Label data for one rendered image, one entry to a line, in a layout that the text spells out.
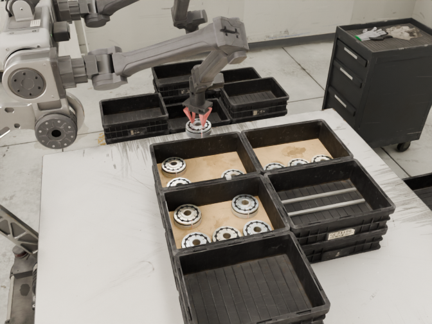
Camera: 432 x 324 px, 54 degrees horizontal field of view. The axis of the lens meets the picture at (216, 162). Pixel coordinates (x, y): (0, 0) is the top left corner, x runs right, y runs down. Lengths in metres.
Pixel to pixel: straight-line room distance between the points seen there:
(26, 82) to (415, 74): 2.49
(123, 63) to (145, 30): 3.31
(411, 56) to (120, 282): 2.24
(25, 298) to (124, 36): 2.94
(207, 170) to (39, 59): 0.88
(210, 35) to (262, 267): 0.77
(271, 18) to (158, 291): 3.76
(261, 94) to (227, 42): 1.95
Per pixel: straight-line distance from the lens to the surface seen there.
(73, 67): 1.22
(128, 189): 1.95
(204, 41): 1.12
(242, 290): 1.41
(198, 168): 1.81
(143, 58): 1.19
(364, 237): 1.66
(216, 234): 1.50
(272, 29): 4.90
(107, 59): 1.25
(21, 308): 2.25
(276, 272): 1.46
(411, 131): 3.42
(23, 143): 3.70
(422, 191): 2.82
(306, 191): 1.74
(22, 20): 1.44
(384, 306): 1.63
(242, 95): 3.02
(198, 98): 1.61
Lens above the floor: 1.99
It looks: 39 degrees down
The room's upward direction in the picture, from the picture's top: straight up
